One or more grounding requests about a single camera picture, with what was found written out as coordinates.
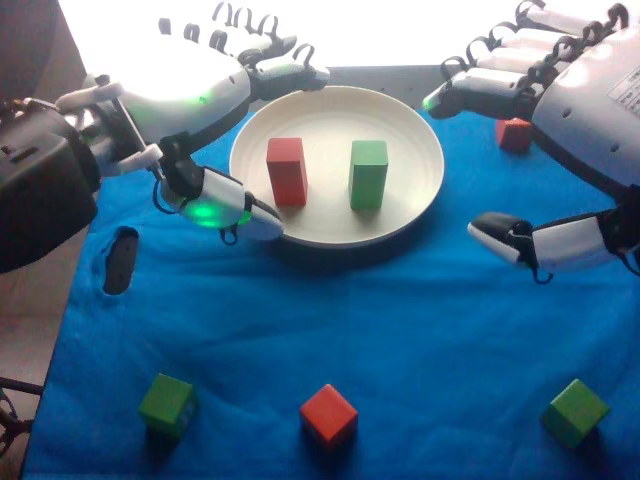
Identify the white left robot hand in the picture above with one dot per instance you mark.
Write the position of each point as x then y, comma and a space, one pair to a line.
170, 95

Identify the tall green block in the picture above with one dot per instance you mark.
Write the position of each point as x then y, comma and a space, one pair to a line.
368, 180

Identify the red cube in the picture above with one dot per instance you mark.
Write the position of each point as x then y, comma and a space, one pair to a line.
512, 136
327, 417

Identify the black tripod stand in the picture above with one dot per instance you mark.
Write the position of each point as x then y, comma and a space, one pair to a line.
15, 425

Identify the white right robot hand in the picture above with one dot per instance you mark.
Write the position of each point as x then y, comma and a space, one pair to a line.
585, 115

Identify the tall red block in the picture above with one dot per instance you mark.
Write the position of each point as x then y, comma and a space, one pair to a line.
287, 175

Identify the blue table cloth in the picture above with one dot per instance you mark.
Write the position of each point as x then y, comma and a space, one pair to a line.
400, 325

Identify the white round plate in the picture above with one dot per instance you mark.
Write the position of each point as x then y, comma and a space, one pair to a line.
325, 120

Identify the green cube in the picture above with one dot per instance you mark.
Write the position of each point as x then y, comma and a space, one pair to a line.
165, 405
575, 412

